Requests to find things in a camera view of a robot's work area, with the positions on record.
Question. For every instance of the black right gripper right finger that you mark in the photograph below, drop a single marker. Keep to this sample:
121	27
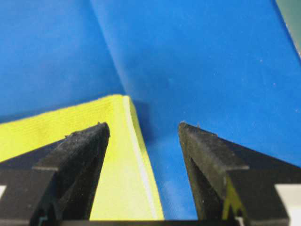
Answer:
233	183

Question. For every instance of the yellow-green towel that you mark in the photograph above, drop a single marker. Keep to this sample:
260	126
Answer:
127	188

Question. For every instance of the blue table mat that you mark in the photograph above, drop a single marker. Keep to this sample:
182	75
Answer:
227	66

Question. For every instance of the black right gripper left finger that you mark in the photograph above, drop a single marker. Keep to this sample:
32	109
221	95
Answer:
54	182

